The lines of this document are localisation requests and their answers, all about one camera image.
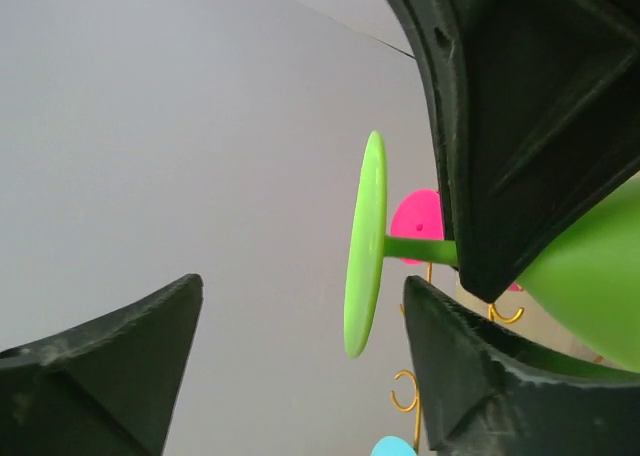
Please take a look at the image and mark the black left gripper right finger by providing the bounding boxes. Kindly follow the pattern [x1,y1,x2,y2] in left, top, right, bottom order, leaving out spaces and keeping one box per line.
[402,275,640,456]

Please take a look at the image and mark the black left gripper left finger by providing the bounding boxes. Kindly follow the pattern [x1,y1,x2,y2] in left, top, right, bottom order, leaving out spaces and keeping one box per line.
[1,274,203,455]

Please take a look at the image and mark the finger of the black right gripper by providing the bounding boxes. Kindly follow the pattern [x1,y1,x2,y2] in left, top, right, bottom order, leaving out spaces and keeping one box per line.
[386,0,639,303]

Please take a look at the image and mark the blue plastic wine glass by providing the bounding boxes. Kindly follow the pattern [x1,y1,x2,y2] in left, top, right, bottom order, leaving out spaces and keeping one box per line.
[370,436,417,456]

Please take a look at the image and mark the green plastic wine glass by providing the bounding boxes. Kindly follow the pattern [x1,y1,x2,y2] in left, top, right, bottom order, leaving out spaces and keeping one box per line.
[343,131,639,371]

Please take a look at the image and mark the pink plastic wine glass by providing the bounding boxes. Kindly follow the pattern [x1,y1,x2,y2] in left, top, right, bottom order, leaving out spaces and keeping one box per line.
[389,189,524,293]

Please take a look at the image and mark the gold wire wine glass rack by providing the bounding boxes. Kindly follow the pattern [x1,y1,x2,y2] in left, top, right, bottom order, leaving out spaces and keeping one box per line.
[389,260,606,450]

